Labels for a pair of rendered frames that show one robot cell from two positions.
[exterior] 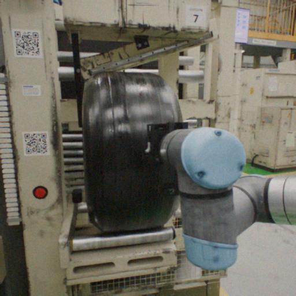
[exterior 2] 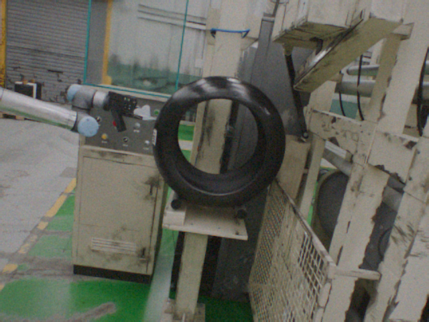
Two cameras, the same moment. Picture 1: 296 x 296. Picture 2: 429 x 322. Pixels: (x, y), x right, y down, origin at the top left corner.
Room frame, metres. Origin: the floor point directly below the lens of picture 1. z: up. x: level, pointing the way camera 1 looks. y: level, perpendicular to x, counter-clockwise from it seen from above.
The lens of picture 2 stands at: (1.14, -1.35, 1.43)
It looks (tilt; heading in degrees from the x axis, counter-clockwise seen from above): 14 degrees down; 99
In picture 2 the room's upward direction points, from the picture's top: 10 degrees clockwise
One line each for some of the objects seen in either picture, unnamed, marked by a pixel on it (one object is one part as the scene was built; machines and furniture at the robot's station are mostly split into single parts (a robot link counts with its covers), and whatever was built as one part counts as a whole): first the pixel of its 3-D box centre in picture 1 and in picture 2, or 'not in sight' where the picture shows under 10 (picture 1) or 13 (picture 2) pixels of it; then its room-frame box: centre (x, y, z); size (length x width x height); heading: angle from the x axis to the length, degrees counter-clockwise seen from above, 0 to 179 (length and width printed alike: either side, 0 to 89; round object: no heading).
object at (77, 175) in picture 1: (66, 161); (284, 164); (1.24, 0.40, 1.05); 0.20 x 0.15 x 0.30; 102
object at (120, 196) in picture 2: not in sight; (125, 183); (0.23, 0.69, 0.63); 0.56 x 0.41 x 1.27; 12
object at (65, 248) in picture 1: (70, 224); not in sight; (0.87, 0.28, 0.90); 0.40 x 0.03 x 0.10; 12
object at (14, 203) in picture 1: (10, 151); not in sight; (0.79, 0.43, 1.19); 0.05 x 0.04 x 0.48; 12
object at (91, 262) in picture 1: (122, 255); (177, 203); (0.77, 0.08, 0.83); 0.36 x 0.09 x 0.06; 102
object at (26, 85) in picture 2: not in sight; (27, 98); (-4.05, 4.90, 0.38); 1.20 x 0.80 x 0.76; 118
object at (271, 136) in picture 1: (282, 137); not in sight; (5.05, -2.75, 0.62); 0.91 x 0.58 x 1.25; 110
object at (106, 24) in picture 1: (136, 18); (318, 20); (1.23, 0.05, 1.71); 0.61 x 0.25 x 0.15; 102
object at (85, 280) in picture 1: (118, 243); (206, 215); (0.91, 0.11, 0.80); 0.37 x 0.36 x 0.02; 12
